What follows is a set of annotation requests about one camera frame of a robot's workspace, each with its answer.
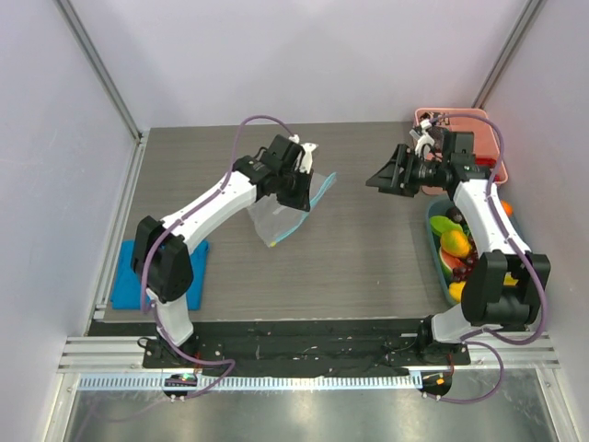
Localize clear zip top bag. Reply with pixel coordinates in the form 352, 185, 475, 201
248, 172, 338, 248

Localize orange green mango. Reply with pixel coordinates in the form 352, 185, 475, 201
440, 229, 471, 258

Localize purple grape bunch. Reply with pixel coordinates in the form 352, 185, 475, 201
451, 257, 477, 282

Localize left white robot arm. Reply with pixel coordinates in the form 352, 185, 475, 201
131, 134, 318, 367

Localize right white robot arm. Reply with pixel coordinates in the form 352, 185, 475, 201
366, 132, 551, 364

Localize blue fruit bin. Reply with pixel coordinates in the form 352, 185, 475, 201
425, 195, 530, 308

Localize green starfruit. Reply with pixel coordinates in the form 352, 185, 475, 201
429, 215, 461, 237

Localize black parts in tray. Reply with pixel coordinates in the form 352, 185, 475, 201
418, 111, 450, 129

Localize red clips in tray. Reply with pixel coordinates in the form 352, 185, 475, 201
475, 157, 496, 169

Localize pink compartment tray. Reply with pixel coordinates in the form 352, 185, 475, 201
412, 108, 508, 196

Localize watermelon slice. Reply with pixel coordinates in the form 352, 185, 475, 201
438, 248, 463, 279

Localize blue folded cloth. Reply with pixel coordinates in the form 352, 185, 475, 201
110, 240, 210, 311

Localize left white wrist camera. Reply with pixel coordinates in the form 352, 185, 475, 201
289, 134, 318, 174

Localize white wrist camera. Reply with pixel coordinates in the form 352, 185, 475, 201
410, 118, 442, 159
289, 134, 318, 174

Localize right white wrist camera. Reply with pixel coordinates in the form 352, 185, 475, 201
410, 118, 442, 159

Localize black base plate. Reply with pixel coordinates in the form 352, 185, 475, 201
137, 319, 470, 378

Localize white slotted cable duct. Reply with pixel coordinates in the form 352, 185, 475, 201
78, 372, 422, 392

